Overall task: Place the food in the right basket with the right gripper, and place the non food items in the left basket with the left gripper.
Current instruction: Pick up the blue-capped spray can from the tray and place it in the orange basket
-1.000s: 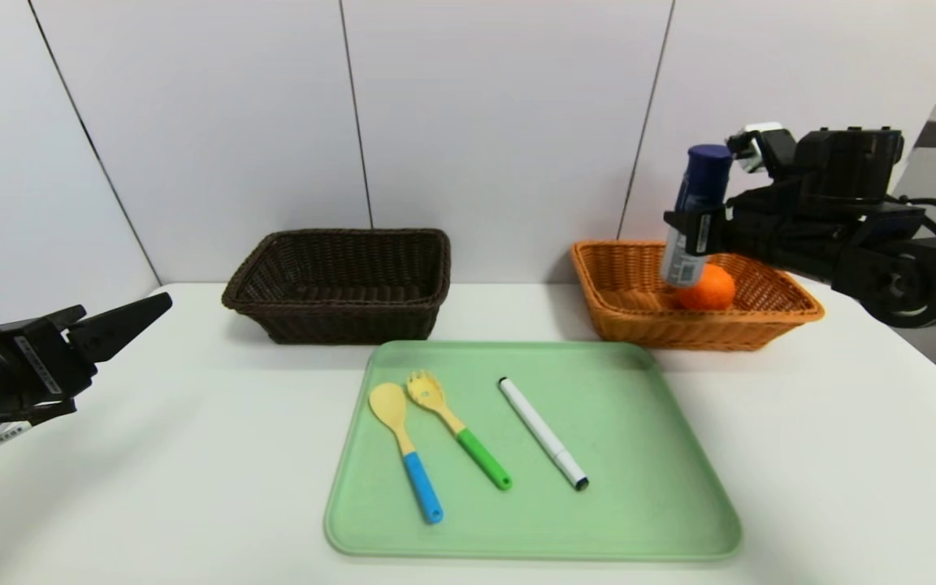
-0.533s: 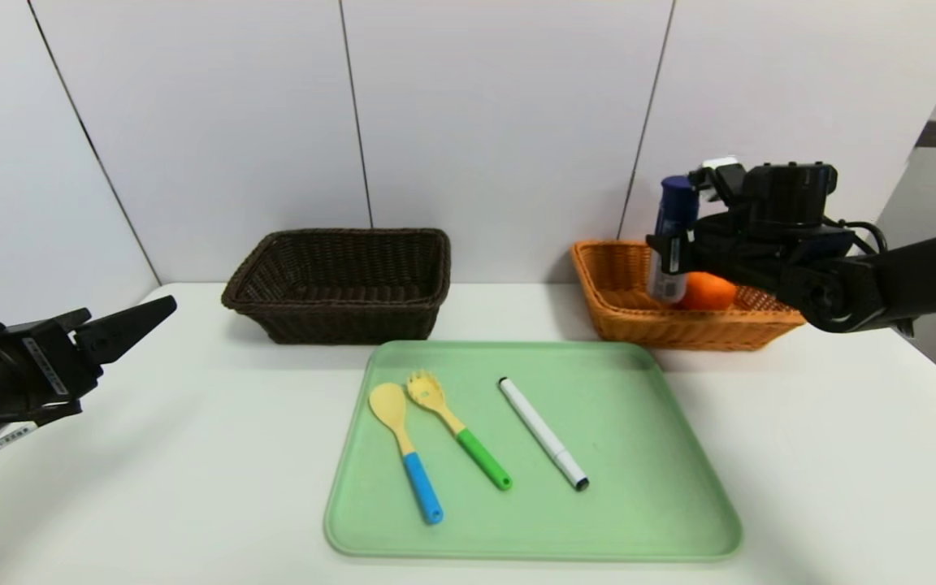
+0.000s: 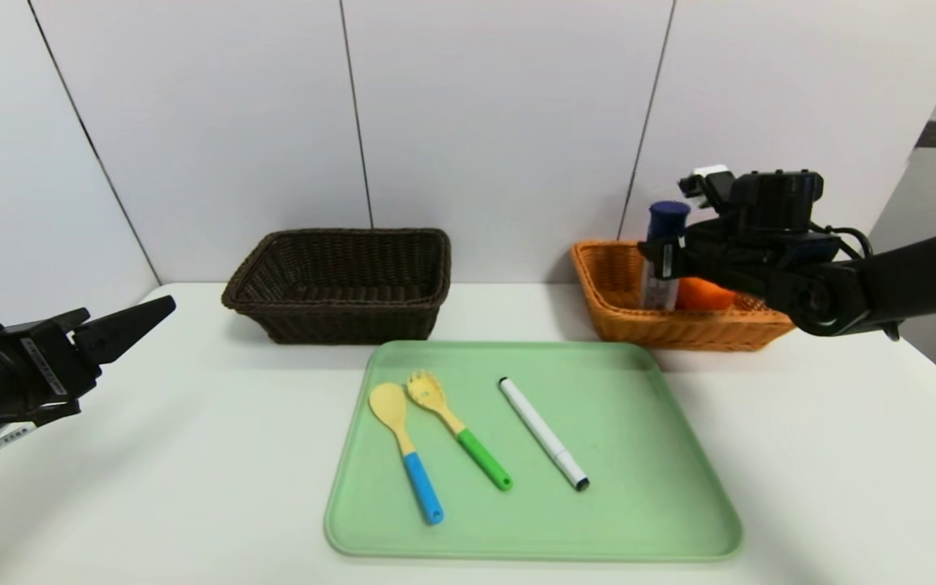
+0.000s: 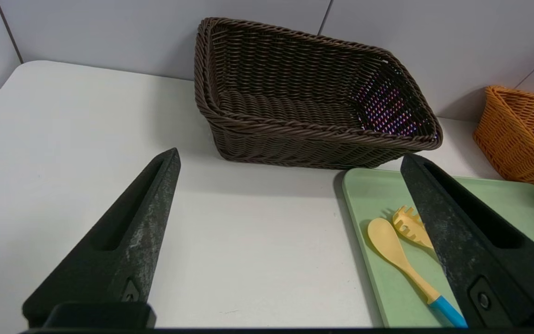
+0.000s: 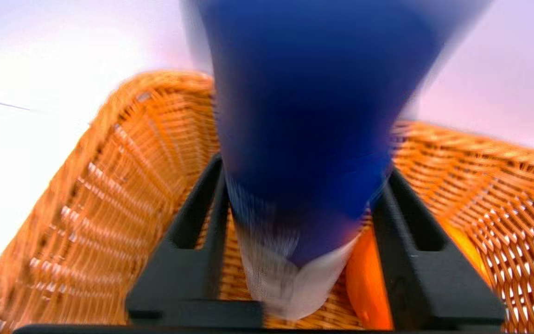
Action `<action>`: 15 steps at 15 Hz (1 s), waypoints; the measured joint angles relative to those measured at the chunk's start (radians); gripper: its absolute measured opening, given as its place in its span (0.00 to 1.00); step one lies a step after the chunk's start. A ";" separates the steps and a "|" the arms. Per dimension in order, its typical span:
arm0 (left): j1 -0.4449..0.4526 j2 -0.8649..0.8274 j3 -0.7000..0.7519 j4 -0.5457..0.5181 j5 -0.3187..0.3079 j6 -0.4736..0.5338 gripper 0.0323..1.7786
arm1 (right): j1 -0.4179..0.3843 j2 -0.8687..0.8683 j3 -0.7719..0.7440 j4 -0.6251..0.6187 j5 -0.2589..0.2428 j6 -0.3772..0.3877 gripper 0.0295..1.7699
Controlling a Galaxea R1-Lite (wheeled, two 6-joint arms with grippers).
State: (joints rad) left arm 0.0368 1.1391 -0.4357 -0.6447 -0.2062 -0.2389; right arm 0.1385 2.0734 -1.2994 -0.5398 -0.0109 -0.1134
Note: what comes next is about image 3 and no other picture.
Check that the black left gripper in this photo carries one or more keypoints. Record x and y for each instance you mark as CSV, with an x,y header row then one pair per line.
x,y
47,363

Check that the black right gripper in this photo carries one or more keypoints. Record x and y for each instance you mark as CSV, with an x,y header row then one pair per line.
x,y
668,258

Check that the blue capped spray can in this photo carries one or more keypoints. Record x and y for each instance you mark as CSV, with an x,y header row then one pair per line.
x,y
667,215

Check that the orange fruit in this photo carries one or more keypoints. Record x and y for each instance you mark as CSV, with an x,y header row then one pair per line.
x,y
699,294

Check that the white marker pen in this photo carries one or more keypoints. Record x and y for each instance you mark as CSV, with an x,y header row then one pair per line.
x,y
541,432

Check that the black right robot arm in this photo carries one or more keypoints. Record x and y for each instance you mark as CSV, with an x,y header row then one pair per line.
x,y
923,276

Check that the orange wicker basket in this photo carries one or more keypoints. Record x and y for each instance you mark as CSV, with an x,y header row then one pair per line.
x,y
639,329

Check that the dark brown wicker basket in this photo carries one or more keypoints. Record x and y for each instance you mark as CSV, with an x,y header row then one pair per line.
x,y
338,325

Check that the light green plastic tray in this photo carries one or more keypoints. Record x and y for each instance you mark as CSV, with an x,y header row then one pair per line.
x,y
533,520

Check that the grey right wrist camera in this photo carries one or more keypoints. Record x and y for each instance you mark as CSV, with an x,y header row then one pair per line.
x,y
704,179

